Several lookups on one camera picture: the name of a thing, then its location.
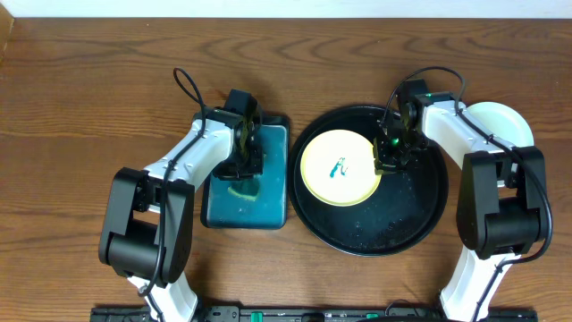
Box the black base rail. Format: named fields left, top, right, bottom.
left=88, top=303, right=540, bottom=322

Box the green yellow sponge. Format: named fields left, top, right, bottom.
left=228, top=179, right=260, bottom=201

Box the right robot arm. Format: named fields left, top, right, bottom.
left=374, top=93, right=553, bottom=321

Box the round black serving tray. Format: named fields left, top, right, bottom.
left=288, top=105, right=449, bottom=257

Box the yellow plate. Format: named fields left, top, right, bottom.
left=299, top=130, right=382, bottom=207

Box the teal rectangular tray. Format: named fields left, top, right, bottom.
left=200, top=115, right=290, bottom=230

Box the brown cardboard box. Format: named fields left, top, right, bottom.
left=0, top=4, right=14, bottom=61

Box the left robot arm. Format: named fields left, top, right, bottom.
left=98, top=105, right=262, bottom=321

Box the white plate with scribble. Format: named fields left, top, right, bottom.
left=467, top=102, right=534, bottom=147

